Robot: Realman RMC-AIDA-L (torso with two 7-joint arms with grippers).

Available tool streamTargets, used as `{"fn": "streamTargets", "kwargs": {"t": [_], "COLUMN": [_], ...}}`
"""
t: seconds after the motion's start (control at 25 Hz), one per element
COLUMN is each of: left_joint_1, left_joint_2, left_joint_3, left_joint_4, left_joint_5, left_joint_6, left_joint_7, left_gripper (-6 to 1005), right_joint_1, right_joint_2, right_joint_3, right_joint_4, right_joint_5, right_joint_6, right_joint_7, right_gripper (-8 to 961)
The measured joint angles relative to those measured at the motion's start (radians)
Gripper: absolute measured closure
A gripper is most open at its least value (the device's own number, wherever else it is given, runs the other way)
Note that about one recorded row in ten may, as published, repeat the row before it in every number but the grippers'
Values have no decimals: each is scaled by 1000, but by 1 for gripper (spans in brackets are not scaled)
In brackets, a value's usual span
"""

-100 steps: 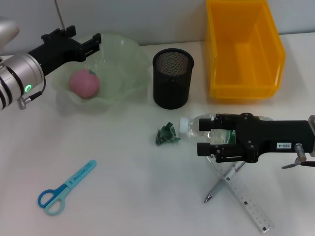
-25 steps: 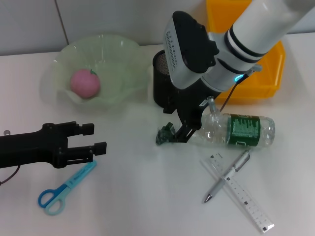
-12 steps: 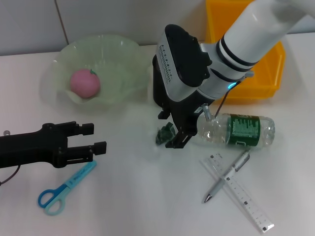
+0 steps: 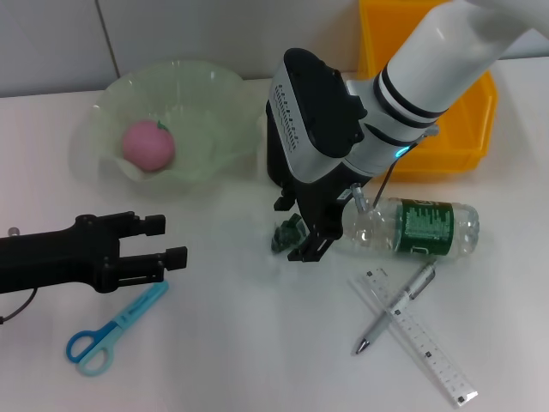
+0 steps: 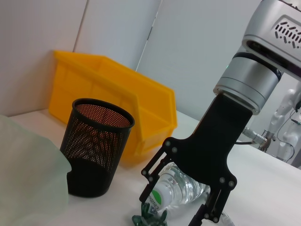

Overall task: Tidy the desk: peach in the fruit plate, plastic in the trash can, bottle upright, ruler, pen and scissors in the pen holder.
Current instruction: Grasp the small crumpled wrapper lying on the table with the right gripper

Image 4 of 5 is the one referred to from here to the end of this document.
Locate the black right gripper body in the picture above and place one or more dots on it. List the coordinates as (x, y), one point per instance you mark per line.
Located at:
(321, 201)

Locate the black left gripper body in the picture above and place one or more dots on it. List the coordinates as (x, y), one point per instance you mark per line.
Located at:
(51, 257)

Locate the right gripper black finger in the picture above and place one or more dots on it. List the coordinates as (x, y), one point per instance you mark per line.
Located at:
(313, 249)
(285, 199)

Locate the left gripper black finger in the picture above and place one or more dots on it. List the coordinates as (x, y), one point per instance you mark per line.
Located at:
(176, 257)
(152, 225)

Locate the green plastic wrapper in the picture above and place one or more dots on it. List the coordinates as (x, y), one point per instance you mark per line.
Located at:
(285, 236)

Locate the pink peach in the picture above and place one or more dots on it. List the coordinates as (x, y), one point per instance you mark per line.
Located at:
(148, 146)

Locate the clear water bottle green label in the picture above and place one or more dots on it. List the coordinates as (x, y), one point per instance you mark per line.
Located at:
(429, 227)

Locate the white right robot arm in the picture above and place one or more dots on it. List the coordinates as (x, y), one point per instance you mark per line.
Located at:
(437, 60)

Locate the black mesh pen cup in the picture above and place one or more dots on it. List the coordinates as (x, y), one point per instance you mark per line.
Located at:
(274, 163)

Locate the blue scissors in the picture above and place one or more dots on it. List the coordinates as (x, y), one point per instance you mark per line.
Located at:
(133, 309)

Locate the silver ballpoint pen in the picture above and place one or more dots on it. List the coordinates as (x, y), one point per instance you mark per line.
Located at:
(386, 319)

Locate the pale green glass fruit bowl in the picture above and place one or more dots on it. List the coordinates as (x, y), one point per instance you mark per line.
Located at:
(193, 107)

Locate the clear plastic ruler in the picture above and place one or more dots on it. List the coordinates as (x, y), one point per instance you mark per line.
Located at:
(433, 347)

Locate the yellow plastic storage bin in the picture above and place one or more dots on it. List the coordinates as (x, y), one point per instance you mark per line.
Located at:
(472, 141)

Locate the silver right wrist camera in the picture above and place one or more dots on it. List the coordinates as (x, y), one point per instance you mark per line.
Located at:
(317, 111)

